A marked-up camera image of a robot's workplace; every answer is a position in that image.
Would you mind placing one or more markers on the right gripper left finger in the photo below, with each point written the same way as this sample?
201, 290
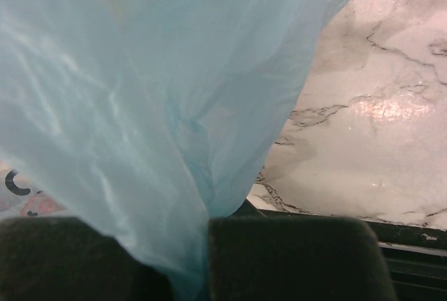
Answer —
65, 259

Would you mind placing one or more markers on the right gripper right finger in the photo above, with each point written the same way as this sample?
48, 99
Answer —
254, 257

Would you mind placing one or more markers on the light blue plastic bag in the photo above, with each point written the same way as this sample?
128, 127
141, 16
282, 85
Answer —
147, 118

